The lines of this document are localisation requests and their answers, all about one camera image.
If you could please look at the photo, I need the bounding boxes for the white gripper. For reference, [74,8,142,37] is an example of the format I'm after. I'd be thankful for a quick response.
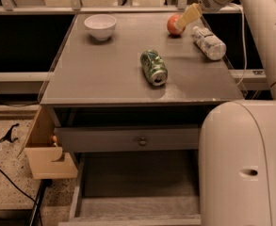
[174,0,234,31]

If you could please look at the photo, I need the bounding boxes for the red apple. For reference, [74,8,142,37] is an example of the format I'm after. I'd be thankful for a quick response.
[167,14,185,36]

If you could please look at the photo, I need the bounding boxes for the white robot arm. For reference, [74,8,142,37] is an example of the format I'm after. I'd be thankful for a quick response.
[199,0,276,226]

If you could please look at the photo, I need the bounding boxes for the grey top drawer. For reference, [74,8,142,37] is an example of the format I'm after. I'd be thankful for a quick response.
[55,125,200,153]

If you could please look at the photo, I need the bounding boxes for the grey drawer cabinet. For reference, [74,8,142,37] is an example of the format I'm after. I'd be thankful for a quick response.
[40,12,246,226]

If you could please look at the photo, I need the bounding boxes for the grey open middle drawer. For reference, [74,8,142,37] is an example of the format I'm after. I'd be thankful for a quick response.
[59,150,201,226]

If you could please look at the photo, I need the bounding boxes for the clear plastic water bottle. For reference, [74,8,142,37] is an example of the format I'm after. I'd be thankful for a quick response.
[193,26,227,61]

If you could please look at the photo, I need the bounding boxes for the green soda can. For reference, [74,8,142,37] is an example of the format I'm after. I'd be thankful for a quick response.
[140,50,168,87]

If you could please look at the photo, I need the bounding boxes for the white ceramic bowl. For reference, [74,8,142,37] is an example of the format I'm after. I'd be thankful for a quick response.
[84,14,117,40]

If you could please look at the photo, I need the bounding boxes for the black clamp tool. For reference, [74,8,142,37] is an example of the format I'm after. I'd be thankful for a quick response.
[0,123,19,143]

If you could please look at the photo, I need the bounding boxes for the white cable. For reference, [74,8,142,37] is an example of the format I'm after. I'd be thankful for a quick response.
[225,3,248,87]

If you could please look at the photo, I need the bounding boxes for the black cable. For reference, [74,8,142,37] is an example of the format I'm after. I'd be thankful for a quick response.
[0,160,43,226]

